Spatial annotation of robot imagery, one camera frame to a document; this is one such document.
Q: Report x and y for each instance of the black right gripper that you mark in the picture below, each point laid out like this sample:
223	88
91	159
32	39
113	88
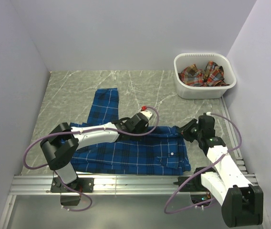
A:
185	129

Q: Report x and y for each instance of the white plastic laundry basket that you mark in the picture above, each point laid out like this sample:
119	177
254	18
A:
184	60

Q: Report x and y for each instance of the aluminium mounting rail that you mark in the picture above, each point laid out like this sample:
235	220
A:
102	185

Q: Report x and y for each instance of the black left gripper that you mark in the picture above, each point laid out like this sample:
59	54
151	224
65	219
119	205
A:
144	129

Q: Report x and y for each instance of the red plaid shirt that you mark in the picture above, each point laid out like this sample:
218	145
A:
211	76

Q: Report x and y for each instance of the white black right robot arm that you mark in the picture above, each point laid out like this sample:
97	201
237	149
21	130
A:
241	201

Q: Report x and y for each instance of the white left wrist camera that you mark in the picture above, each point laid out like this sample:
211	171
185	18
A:
147	113

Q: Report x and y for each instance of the blue plaid long sleeve shirt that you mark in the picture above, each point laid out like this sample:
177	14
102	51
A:
161	153

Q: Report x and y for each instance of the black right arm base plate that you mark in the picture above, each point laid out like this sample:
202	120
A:
192	186

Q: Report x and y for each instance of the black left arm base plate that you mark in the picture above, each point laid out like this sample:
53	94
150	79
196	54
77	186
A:
84	185

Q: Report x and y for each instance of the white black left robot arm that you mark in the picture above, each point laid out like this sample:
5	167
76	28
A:
59	150

